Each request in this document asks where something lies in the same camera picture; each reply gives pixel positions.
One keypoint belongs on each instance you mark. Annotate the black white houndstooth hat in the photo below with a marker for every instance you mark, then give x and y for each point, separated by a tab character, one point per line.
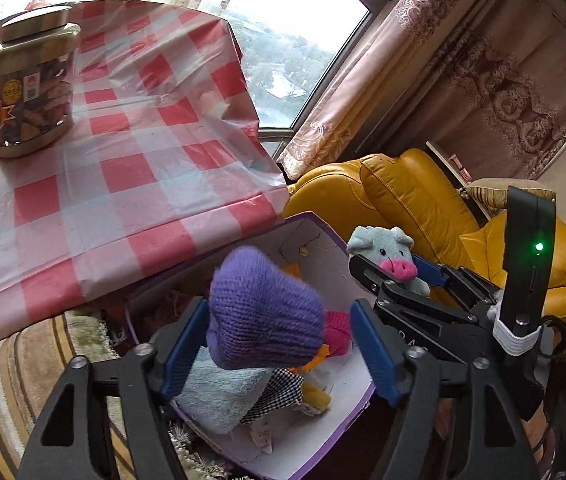
284	389

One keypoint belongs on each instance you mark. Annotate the red white checkered tablecloth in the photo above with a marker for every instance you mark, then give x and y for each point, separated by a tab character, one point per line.
163	163

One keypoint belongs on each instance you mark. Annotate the white purple storage box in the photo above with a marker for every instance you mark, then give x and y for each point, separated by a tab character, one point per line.
284	444

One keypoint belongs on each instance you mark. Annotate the magenta knit sock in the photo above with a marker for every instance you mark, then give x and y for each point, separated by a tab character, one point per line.
337	334

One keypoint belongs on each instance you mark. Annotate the pink patterned curtain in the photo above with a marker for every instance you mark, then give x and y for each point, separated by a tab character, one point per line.
485	80

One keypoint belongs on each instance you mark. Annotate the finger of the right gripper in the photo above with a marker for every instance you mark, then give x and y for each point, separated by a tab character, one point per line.
460	283
384	289

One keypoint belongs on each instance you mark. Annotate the grey pig plush sock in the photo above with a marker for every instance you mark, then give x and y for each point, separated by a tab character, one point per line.
390	250

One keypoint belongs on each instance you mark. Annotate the purple knit hat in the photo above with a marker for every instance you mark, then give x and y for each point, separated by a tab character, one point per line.
260	316

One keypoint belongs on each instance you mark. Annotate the orange mesh pouch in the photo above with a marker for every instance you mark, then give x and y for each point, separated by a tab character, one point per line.
320	357

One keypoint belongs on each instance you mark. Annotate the beige cushion on armchair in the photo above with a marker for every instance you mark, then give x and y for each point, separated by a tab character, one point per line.
492	193

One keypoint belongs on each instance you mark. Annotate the yellow leather armchair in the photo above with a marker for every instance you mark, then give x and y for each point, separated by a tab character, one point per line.
412	192

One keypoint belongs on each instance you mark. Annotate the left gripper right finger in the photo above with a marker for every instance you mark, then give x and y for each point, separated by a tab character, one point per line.
486	437

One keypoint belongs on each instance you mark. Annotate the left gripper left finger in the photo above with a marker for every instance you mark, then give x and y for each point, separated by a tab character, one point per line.
72	440

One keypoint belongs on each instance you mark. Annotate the gold lidded snack jar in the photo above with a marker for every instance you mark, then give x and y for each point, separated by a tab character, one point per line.
36	79

